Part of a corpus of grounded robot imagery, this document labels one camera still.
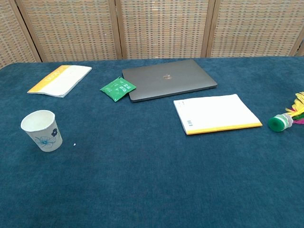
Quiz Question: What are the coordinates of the white floral paper cup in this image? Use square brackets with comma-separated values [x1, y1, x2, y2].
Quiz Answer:
[20, 109, 63, 152]

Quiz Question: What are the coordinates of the grey closed laptop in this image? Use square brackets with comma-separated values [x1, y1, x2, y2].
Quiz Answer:
[122, 58, 218, 103]

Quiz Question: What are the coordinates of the yellow and white booklet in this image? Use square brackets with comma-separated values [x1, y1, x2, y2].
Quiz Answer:
[27, 65, 93, 98]

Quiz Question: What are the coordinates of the green foil packet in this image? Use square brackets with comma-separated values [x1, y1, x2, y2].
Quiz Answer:
[99, 76, 137, 103]

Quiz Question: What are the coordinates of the white notebook with yellow spine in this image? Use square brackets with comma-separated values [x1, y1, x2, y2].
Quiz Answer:
[173, 94, 263, 136]

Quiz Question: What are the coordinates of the blue table cloth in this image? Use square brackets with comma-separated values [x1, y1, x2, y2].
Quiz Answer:
[0, 56, 304, 228]

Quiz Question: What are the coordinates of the woven folding screen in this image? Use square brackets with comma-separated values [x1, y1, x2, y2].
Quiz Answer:
[0, 0, 304, 70]

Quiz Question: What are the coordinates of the green base feather shuttlecock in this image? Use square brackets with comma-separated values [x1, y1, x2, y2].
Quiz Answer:
[268, 91, 304, 133]

